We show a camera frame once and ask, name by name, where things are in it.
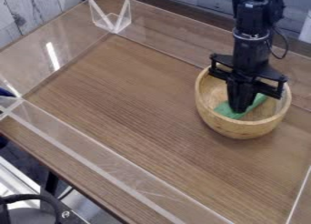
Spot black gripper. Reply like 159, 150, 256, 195
209, 30, 288, 112

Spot green rectangular block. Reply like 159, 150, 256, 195
213, 93, 267, 119

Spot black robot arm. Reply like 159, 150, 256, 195
209, 0, 290, 113

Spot brown wooden bowl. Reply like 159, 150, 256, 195
195, 67, 291, 139

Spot clear acrylic tray walls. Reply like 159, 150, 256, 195
0, 0, 311, 224

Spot black table leg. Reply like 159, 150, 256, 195
45, 172, 60, 196

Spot blue object at left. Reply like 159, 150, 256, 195
0, 87, 16, 97

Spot black metal bracket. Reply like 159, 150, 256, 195
40, 194, 89, 224

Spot black cable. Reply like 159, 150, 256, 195
0, 193, 59, 224

